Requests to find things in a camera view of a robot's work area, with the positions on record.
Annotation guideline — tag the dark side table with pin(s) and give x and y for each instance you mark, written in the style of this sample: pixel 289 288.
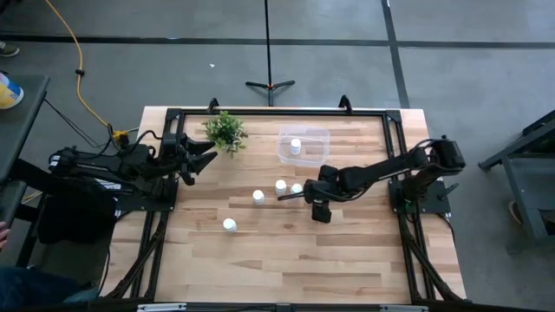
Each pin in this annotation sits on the dark side table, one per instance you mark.
pixel 21 130

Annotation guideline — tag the black aluminium table frame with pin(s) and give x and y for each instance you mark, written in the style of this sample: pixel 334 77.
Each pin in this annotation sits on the black aluminium table frame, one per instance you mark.
pixel 282 112

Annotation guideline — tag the person's shoe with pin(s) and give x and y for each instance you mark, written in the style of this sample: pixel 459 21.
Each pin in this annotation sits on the person's shoe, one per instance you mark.
pixel 8 50
pixel 516 212

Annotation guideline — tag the silver metal bracket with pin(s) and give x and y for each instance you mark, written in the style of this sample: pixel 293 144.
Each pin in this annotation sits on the silver metal bracket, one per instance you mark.
pixel 403 308
pixel 161 307

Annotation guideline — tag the yellow and blue container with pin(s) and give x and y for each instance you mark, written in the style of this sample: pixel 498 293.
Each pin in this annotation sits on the yellow and blue container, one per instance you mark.
pixel 8 93

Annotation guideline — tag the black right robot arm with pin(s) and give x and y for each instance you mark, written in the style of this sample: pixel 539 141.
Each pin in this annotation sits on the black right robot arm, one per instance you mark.
pixel 381 169

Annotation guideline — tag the clear plastic basket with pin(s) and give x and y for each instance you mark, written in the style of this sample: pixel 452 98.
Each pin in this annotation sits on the clear plastic basket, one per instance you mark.
pixel 303 160

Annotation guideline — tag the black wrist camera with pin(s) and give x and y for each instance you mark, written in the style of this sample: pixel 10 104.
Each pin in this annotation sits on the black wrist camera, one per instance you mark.
pixel 187 178
pixel 321 212

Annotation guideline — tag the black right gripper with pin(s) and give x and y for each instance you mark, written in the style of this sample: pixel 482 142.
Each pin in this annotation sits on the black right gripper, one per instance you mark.
pixel 314 191

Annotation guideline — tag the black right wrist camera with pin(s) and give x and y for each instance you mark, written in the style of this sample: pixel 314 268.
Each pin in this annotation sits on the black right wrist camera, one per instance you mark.
pixel 321 212

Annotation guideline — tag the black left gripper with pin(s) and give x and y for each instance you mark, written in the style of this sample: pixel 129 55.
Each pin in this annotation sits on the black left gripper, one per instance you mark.
pixel 171 146

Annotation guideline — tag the green plant in white pot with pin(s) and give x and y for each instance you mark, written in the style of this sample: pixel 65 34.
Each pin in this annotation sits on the green plant in white pot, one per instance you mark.
pixel 225 132

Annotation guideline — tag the person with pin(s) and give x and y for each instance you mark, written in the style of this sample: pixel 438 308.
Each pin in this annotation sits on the person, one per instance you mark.
pixel 26 286

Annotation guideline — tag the white pill bottle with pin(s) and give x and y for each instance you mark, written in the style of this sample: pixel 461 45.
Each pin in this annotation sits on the white pill bottle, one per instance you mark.
pixel 295 145
pixel 229 225
pixel 296 188
pixel 281 187
pixel 258 196

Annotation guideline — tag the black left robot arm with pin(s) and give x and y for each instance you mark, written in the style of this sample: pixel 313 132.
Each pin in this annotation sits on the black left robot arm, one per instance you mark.
pixel 99 164

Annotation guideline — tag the black equipment box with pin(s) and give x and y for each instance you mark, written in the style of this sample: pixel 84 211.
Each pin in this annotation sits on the black equipment box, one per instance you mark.
pixel 78 216

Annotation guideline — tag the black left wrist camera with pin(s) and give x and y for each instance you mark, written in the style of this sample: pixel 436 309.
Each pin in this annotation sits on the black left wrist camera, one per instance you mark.
pixel 187 178

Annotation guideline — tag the black frame bracket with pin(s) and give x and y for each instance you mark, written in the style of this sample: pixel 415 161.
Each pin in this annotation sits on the black frame bracket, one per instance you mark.
pixel 344 102
pixel 212 105

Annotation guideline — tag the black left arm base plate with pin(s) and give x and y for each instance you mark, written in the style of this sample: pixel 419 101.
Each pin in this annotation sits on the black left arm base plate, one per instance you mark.
pixel 147 203

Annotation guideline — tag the dark metal cart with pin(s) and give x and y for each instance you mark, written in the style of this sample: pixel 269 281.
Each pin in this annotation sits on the dark metal cart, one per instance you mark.
pixel 520 182

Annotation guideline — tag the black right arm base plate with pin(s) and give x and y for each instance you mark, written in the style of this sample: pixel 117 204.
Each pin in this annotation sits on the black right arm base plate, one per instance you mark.
pixel 435 208

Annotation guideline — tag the black tripod stand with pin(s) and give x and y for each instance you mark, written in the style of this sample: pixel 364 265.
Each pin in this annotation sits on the black tripod stand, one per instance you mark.
pixel 268 52

